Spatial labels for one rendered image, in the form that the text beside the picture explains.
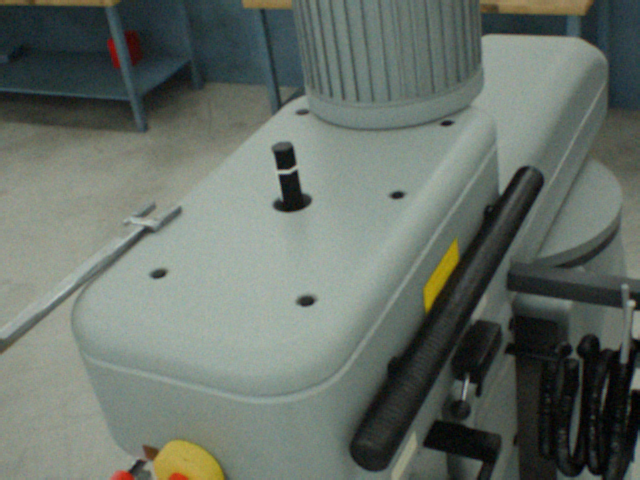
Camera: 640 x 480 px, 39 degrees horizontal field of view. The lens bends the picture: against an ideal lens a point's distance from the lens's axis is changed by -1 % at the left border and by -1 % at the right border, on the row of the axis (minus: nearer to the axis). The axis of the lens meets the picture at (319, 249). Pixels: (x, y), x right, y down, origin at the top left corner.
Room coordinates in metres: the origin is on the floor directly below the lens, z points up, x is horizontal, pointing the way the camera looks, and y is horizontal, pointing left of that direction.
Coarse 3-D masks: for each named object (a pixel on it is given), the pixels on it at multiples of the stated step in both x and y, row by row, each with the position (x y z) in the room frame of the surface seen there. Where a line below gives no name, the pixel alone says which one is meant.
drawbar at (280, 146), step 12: (276, 144) 0.75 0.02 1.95; (288, 144) 0.75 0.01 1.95; (276, 156) 0.74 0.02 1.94; (288, 156) 0.74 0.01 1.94; (276, 168) 0.74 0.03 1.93; (288, 168) 0.74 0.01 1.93; (288, 180) 0.74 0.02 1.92; (288, 192) 0.74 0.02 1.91; (300, 192) 0.74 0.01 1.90; (288, 204) 0.74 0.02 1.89; (300, 204) 0.74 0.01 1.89
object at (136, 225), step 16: (144, 208) 0.77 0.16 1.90; (176, 208) 0.76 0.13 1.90; (128, 224) 0.75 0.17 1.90; (144, 224) 0.74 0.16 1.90; (160, 224) 0.74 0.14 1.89; (112, 240) 0.72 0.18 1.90; (128, 240) 0.72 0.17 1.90; (96, 256) 0.70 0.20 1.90; (112, 256) 0.70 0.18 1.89; (80, 272) 0.67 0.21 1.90; (96, 272) 0.68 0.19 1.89; (64, 288) 0.65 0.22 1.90; (32, 304) 0.64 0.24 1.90; (48, 304) 0.63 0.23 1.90; (16, 320) 0.62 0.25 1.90; (32, 320) 0.62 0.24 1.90; (0, 336) 0.60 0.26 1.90; (16, 336) 0.60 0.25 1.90; (0, 352) 0.58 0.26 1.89
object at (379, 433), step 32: (512, 192) 0.84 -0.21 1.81; (512, 224) 0.79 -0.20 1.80; (480, 256) 0.73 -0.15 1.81; (448, 288) 0.69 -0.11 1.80; (480, 288) 0.69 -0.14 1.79; (448, 320) 0.64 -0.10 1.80; (416, 352) 0.60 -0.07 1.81; (448, 352) 0.62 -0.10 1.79; (416, 384) 0.57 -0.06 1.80; (384, 416) 0.53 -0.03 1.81; (416, 416) 0.55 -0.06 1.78; (352, 448) 0.51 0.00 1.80; (384, 448) 0.51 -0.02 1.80
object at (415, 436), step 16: (480, 304) 0.81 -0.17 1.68; (464, 336) 0.77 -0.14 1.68; (448, 368) 0.73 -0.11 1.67; (448, 384) 0.72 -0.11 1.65; (432, 400) 0.69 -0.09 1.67; (432, 416) 0.68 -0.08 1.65; (416, 432) 0.65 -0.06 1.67; (400, 448) 0.62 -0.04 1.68; (416, 448) 0.65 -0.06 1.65; (400, 464) 0.61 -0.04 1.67
